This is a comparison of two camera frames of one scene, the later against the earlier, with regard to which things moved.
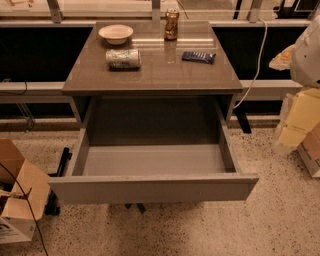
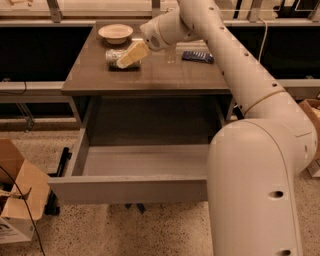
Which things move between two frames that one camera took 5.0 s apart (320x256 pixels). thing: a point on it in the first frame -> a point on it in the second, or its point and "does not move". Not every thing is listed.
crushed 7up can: (123, 59) does not move
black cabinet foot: (52, 208) does not move
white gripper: (308, 61) -> (150, 34)
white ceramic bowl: (116, 34) does not move
